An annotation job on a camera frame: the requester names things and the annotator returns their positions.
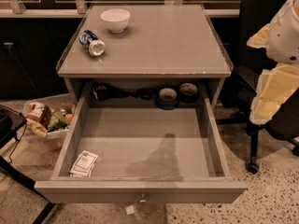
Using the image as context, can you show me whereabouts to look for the grey open top drawer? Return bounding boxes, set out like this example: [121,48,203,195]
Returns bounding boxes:
[36,86,247,203]

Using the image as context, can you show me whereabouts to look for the black office chair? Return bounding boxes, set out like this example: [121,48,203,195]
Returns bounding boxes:
[221,0,299,174]

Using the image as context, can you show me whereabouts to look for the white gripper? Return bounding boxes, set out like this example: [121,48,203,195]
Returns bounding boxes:
[247,0,299,125]

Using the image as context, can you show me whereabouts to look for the white ceramic bowl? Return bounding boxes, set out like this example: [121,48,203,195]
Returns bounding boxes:
[100,8,131,33]

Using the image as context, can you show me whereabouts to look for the blue pepsi can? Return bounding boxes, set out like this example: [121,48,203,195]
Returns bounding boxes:
[78,30,106,57]

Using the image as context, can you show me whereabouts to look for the blue tape roll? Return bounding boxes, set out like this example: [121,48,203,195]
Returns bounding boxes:
[155,88,179,110]

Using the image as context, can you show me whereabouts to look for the black cable bundle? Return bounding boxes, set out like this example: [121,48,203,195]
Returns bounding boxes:
[92,82,158,102]

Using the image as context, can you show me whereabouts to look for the grey cabinet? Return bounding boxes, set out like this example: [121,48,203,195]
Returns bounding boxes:
[57,5,233,104]

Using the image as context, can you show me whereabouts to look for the white paper packets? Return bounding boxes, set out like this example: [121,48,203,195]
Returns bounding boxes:
[70,150,98,176]

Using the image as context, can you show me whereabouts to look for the bin of snack bags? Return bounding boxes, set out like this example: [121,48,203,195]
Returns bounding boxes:
[22,93,76,148]

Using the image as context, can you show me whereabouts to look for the black tape roll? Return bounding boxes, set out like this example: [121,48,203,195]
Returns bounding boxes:
[179,83,199,104]

